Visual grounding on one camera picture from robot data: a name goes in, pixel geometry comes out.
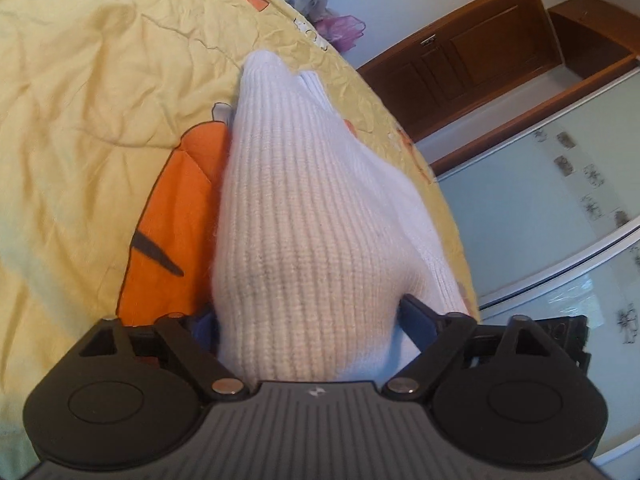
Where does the brown wooden door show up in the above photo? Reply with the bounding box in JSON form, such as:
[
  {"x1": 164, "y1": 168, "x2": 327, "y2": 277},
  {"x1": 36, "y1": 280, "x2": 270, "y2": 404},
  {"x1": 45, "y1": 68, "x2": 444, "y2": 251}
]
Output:
[{"x1": 357, "y1": 0, "x2": 566, "y2": 143}]

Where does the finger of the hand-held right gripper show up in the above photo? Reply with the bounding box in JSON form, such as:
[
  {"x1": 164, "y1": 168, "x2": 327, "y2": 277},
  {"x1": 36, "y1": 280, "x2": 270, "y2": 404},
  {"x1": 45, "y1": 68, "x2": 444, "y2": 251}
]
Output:
[{"x1": 541, "y1": 314, "x2": 590, "y2": 367}]

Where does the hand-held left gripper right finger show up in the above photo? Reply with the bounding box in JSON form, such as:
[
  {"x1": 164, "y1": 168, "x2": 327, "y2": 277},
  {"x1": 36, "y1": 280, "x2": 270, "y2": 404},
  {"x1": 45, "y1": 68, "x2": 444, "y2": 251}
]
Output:
[{"x1": 382, "y1": 294, "x2": 546, "y2": 395}]

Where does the white glass wardrobe door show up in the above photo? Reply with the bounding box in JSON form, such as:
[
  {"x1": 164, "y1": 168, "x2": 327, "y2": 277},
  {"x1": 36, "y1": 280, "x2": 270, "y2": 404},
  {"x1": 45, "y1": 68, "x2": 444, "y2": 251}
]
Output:
[
  {"x1": 435, "y1": 77, "x2": 640, "y2": 308},
  {"x1": 477, "y1": 245, "x2": 640, "y2": 461}
]

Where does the white ribbed knit sweater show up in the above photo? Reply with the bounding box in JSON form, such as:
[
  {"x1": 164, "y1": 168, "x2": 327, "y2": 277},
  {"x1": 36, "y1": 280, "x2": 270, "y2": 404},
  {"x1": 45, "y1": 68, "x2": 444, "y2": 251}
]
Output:
[{"x1": 209, "y1": 50, "x2": 473, "y2": 382}]

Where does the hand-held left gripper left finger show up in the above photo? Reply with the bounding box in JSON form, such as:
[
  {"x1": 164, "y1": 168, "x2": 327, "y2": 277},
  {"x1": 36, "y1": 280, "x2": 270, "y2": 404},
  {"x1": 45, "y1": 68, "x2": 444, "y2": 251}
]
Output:
[{"x1": 80, "y1": 312, "x2": 246, "y2": 396}]

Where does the pink sheer cloth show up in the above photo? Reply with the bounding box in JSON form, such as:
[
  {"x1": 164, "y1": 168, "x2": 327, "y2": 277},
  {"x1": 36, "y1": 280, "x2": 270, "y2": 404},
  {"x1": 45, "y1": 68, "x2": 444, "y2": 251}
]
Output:
[{"x1": 315, "y1": 14, "x2": 367, "y2": 53}]

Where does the brown wooden door frame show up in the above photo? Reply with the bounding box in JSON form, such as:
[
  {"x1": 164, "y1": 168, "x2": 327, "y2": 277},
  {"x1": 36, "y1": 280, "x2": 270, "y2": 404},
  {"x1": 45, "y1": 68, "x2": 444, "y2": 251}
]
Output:
[{"x1": 415, "y1": 0, "x2": 640, "y2": 177}]

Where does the yellow cartoon print bedsheet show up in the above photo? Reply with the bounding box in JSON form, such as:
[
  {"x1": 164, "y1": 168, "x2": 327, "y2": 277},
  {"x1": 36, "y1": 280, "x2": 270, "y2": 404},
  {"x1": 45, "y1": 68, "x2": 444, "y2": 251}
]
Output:
[{"x1": 0, "y1": 0, "x2": 483, "y2": 466}]

